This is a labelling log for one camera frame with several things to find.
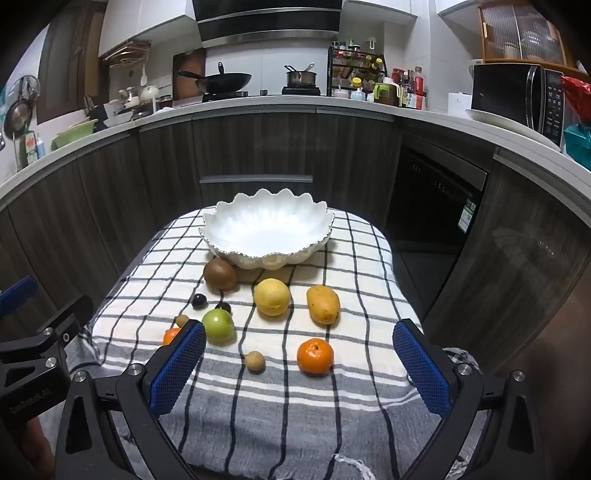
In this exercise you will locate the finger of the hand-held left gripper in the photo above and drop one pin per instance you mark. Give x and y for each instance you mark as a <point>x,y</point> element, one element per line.
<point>18,293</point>
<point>64,318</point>

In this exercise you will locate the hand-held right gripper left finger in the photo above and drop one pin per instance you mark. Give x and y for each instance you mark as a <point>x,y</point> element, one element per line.
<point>178,369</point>

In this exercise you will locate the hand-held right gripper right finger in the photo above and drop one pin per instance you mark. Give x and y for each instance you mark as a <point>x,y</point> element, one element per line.
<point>422,369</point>

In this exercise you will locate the small orange tangerine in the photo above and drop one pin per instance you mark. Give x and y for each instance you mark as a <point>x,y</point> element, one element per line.
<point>170,337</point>

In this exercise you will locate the green apple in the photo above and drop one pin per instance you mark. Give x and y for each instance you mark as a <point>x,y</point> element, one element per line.
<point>218,326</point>

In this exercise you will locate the small brown kiwi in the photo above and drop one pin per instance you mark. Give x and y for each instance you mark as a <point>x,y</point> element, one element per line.
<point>255,361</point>

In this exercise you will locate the large orange tangerine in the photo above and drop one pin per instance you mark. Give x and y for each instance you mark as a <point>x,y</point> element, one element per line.
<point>315,356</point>

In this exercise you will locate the yellow mango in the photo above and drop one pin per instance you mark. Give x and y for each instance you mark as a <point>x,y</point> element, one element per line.
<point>323,304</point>

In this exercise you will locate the white scalloped bowl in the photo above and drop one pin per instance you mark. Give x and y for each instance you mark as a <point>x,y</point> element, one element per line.
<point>263,230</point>

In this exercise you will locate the dark plum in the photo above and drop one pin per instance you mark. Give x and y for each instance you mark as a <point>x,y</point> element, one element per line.
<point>224,308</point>
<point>199,301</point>

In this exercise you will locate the checked white cloth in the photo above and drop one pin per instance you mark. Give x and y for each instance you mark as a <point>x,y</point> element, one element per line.
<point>277,415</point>

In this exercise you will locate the yellow lemon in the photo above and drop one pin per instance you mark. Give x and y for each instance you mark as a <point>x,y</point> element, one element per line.
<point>272,297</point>

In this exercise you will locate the dark wood kitchen cabinets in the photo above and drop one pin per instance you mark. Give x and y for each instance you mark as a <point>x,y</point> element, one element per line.
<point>115,194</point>

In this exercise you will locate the green basin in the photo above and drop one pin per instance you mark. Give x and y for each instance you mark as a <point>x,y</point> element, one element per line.
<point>74,136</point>

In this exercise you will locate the black built-in dishwasher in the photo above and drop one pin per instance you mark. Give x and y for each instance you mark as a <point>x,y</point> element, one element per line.
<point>429,198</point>

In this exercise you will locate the hanging steel pan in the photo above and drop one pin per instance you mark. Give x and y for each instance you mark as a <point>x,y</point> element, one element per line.
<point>18,113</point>

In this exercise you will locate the white teapot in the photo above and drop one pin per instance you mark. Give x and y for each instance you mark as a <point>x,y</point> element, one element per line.
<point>148,94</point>

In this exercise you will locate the white spatula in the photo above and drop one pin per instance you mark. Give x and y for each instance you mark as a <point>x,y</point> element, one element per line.
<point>143,78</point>

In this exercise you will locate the white box appliance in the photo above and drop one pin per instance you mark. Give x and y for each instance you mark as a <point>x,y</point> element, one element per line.
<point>459,104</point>

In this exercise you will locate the teal bag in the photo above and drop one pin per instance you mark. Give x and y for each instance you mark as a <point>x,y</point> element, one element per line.
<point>579,145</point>

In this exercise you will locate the green jug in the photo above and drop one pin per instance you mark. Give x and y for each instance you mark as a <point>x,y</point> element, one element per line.
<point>385,94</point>

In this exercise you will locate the clear bottle red label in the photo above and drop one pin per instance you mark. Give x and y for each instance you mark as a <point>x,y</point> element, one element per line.
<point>419,90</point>

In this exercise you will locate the dark sauce bottle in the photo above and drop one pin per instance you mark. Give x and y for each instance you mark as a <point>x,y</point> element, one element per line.
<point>406,90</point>

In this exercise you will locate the brown cutting board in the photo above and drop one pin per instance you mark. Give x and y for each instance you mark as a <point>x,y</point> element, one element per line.
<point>187,62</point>

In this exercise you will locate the black wok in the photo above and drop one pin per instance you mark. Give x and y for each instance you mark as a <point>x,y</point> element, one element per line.
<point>226,81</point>

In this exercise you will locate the black gas hob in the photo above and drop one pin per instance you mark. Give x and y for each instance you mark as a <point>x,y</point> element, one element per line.
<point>263,94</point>

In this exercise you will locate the black microwave oven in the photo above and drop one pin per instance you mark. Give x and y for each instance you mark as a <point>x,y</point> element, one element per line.
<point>503,92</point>

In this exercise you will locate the red plastic bag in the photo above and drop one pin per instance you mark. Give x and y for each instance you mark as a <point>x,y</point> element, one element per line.
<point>577,99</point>

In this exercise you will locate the steel saucepan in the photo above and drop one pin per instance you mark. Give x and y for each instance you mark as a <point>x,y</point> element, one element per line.
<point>300,78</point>

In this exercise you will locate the black spice rack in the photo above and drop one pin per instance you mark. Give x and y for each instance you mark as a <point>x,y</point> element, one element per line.
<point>355,60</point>

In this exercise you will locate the black range hood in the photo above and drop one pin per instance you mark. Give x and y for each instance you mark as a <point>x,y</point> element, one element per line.
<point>268,23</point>

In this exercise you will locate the wall utensil rack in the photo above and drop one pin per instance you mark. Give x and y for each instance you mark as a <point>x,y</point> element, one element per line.
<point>127,50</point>

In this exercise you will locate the glass door wall cabinet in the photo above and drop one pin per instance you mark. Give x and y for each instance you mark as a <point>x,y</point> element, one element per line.
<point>521,32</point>

